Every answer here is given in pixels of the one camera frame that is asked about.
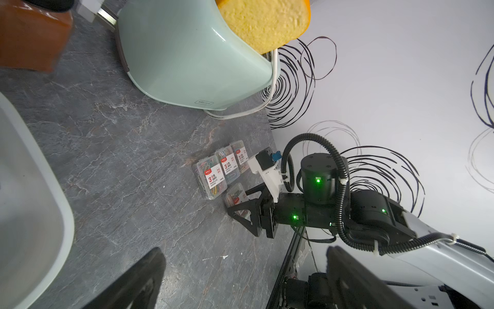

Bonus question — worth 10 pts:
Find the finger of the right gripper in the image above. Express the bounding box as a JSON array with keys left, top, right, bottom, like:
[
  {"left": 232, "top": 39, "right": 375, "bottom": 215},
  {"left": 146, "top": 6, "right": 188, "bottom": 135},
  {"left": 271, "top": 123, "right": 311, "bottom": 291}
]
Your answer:
[
  {"left": 226, "top": 200, "right": 262, "bottom": 237},
  {"left": 246, "top": 183, "right": 270, "bottom": 197}
]

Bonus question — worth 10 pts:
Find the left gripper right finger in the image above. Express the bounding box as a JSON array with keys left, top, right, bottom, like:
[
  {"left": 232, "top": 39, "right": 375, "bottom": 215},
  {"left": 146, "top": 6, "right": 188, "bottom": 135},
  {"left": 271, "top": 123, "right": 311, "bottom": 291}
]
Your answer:
[{"left": 326, "top": 246, "right": 412, "bottom": 309}]

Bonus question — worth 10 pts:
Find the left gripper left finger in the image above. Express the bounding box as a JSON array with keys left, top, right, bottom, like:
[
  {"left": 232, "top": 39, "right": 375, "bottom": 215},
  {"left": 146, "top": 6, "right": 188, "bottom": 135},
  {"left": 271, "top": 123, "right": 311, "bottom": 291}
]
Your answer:
[{"left": 84, "top": 247, "right": 166, "bottom": 308}]

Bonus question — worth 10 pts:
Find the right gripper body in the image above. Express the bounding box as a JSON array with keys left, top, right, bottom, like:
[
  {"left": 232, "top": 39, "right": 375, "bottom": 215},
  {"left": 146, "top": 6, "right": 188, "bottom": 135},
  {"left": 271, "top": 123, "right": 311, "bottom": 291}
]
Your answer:
[{"left": 260, "top": 192, "right": 308, "bottom": 239}]

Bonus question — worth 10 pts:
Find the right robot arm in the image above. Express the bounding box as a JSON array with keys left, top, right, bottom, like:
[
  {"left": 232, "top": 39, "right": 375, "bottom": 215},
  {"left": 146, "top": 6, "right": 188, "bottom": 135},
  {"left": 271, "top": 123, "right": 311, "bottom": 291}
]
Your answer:
[{"left": 227, "top": 133, "right": 493, "bottom": 308}]

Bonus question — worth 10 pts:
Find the white storage box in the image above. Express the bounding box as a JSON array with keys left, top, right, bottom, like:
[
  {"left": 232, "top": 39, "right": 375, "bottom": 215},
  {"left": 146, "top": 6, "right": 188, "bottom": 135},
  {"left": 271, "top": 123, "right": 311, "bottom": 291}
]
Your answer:
[{"left": 1, "top": 95, "right": 75, "bottom": 308}]

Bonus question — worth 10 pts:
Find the mint green toaster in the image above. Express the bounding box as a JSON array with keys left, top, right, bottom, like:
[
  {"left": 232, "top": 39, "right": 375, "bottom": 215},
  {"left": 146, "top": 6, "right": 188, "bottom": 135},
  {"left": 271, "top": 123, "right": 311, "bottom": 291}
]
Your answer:
[{"left": 115, "top": 1, "right": 280, "bottom": 111}]

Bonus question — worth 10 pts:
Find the yellow toast slice front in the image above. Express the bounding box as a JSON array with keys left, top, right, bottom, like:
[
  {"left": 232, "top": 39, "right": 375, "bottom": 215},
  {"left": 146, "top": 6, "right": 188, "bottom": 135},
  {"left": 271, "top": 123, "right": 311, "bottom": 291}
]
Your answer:
[{"left": 216, "top": 0, "right": 311, "bottom": 54}]

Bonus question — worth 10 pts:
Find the orange spice bottle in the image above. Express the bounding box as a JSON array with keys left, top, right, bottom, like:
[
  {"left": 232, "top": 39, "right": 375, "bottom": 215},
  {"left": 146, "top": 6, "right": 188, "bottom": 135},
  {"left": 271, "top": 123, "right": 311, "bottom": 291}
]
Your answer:
[{"left": 1, "top": 0, "right": 75, "bottom": 72}]

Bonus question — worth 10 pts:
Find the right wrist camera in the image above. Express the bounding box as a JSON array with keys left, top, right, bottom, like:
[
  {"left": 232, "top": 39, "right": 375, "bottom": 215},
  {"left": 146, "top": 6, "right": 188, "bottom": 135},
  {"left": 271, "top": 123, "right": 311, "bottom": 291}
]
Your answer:
[{"left": 248, "top": 147, "right": 284, "bottom": 203}]

